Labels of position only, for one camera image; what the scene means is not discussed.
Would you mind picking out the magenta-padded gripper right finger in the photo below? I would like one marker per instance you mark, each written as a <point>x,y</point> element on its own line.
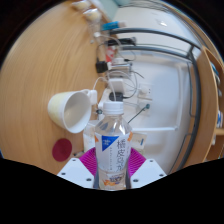
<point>148,173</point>

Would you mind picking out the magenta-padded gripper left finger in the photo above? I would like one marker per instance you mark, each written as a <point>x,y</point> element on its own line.
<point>75,173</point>

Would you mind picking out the clear plastic drink bottle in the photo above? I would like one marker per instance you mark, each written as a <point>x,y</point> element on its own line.
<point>113,150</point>

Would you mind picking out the flat round red coaster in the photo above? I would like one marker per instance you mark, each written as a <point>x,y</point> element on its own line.
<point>62,150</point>

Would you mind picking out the white desk lamp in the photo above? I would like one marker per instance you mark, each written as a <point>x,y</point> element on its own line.
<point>156,128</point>

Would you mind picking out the white cup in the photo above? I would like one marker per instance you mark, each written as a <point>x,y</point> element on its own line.
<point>73,111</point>

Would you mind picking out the black plug adapter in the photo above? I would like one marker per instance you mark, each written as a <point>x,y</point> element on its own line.
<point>116,96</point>

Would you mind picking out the white charger block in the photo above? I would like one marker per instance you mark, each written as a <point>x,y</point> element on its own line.
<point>116,86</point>

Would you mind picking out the small black cube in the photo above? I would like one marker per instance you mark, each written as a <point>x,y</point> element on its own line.
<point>101,66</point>

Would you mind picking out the metal cup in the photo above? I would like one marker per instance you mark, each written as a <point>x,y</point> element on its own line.
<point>120,65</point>

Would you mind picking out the black electric shaver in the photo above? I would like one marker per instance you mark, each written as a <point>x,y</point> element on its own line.
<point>121,41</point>

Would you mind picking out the small blue white bottle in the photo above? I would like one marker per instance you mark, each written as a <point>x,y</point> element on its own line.
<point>111,26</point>

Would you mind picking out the round white wrapped bun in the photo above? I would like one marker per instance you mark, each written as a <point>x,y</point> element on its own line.
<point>91,15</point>
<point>80,4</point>

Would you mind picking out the white wall socket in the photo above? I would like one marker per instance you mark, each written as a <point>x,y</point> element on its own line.
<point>145,91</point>
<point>144,108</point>

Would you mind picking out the grey metal desk frame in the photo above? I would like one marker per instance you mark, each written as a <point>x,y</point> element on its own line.
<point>196,100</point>

